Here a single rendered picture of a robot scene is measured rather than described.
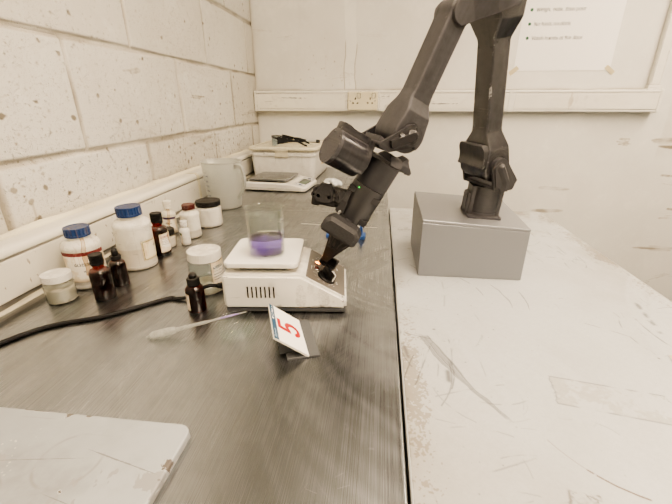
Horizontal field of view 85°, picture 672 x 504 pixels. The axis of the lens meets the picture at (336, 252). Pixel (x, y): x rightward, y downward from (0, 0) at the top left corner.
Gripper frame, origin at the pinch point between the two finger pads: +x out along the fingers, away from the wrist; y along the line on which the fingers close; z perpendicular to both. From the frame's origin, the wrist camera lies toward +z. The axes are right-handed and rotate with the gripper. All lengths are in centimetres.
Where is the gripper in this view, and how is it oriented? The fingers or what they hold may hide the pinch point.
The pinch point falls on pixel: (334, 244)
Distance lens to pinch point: 66.1
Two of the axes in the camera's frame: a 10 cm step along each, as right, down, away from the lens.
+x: -5.0, 8.0, 3.3
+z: -8.5, -5.3, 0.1
